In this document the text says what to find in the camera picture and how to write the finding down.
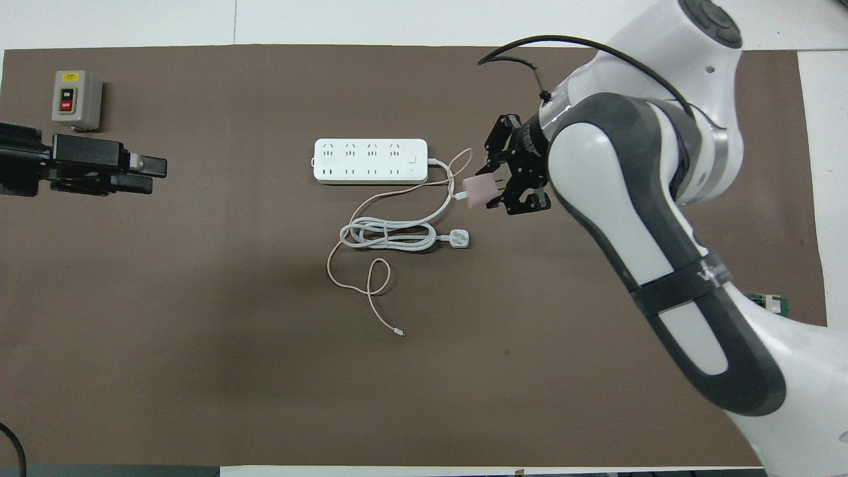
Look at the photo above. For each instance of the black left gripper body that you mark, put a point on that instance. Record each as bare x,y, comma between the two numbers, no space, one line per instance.
79,162

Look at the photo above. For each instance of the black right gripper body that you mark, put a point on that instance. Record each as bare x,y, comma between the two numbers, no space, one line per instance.
530,156

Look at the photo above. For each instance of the pink charger adapter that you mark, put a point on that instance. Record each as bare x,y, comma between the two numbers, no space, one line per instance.
480,191

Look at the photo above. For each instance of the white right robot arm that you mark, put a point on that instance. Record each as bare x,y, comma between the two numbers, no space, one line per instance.
609,172

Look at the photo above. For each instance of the white power strip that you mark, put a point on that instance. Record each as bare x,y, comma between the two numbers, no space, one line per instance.
371,161

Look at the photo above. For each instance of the brown table mat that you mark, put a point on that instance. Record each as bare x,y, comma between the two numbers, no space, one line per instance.
199,331

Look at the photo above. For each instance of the grey on off switch box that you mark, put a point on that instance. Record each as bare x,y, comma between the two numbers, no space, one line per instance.
76,99

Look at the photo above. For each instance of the green knife switch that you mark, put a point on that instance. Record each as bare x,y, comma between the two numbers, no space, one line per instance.
782,306

